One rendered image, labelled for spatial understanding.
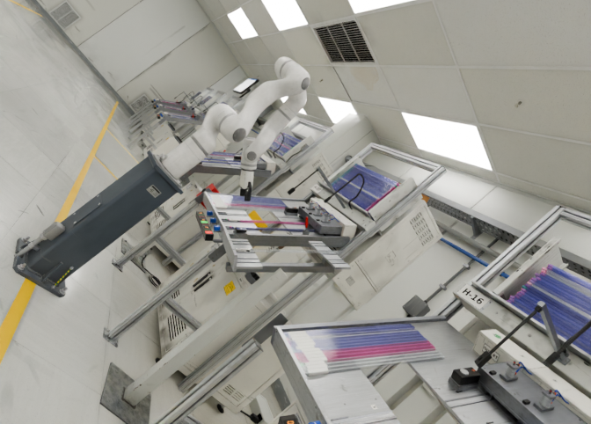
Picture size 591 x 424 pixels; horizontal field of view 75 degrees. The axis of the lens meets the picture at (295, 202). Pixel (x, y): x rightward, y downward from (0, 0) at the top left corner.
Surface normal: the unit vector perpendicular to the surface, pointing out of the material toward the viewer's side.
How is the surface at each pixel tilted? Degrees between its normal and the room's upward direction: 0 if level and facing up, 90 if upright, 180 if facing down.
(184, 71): 90
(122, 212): 90
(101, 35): 90
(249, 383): 90
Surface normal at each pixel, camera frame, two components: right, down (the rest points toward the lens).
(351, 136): 0.36, 0.32
